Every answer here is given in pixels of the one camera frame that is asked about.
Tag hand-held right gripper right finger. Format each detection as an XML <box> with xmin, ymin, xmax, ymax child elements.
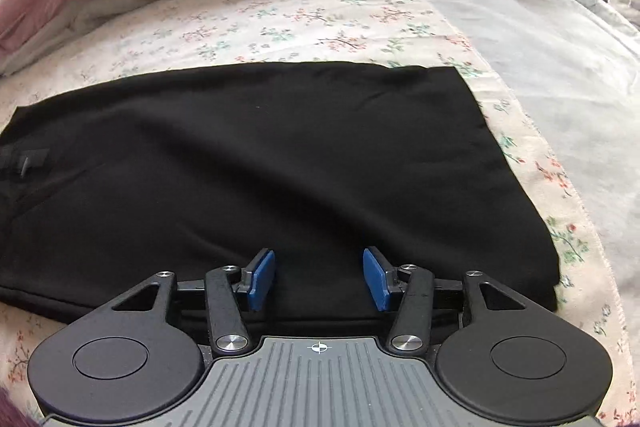
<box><xmin>363</xmin><ymin>246</ymin><xmax>526</xmax><ymax>352</ymax></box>

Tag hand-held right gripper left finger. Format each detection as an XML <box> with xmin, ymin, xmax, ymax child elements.
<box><xmin>111</xmin><ymin>248</ymin><xmax>277</xmax><ymax>354</ymax></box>

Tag black pants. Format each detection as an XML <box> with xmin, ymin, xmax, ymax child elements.
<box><xmin>0</xmin><ymin>63</ymin><xmax>561</xmax><ymax>325</ymax></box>

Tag floral bed sheet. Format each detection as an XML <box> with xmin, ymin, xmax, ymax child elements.
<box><xmin>0</xmin><ymin>0</ymin><xmax>631</xmax><ymax>427</ymax></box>

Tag person's maroon clothing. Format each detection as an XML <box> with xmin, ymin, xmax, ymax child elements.
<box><xmin>0</xmin><ymin>387</ymin><xmax>38</xmax><ymax>427</ymax></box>

